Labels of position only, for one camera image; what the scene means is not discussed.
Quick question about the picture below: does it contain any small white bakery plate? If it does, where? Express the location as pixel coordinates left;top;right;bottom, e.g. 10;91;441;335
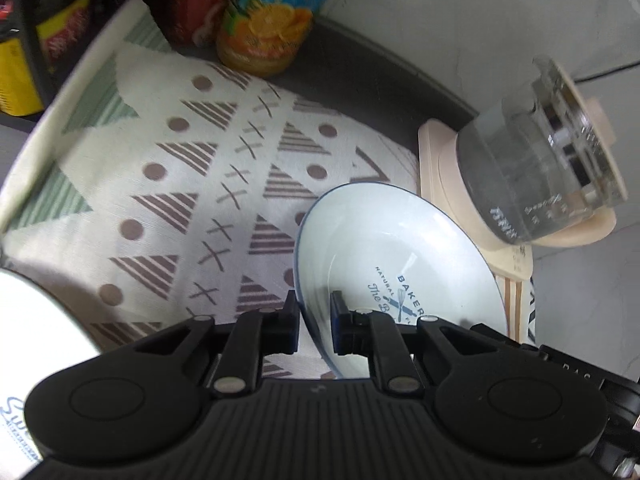
294;182;508;379

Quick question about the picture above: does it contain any cream kettle base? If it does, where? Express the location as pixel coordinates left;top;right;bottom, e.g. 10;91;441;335
418;119;616;281

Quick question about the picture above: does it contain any patterned white table cloth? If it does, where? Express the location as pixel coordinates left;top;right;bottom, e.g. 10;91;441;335
1;0;418;349

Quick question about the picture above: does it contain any large white plate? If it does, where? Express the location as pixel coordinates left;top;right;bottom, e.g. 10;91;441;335
1;269;100;479

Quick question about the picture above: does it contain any glass electric kettle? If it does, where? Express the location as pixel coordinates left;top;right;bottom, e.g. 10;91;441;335
452;55;628;249

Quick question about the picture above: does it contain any orange juice bottle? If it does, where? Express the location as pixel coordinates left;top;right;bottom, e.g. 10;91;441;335
216;0;326;78

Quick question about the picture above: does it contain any large dark soy sauce bottle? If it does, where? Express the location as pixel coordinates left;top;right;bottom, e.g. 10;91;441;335
0;0;94;116

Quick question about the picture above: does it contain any black power cable right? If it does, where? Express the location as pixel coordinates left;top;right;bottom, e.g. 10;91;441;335
574;62;640;84

